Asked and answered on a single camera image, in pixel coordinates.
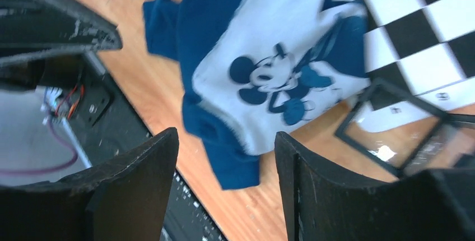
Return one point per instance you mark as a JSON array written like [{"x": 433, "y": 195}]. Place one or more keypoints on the black square display box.
[{"x": 405, "y": 134}]

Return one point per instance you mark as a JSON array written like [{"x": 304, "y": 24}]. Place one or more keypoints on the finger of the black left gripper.
[{"x": 38, "y": 29}]

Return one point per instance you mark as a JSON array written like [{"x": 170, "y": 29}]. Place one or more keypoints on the black white chessboard mat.
[{"x": 425, "y": 47}]

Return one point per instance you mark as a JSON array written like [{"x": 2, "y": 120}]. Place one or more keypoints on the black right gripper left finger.
[{"x": 124, "y": 198}]

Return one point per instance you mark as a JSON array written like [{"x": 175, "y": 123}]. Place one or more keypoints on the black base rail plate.
[{"x": 104, "y": 125}]

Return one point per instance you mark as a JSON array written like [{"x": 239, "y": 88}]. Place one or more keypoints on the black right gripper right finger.
[{"x": 325, "y": 201}]

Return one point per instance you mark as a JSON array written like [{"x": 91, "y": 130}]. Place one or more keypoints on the blue t-shirt garment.
[{"x": 252, "y": 68}]

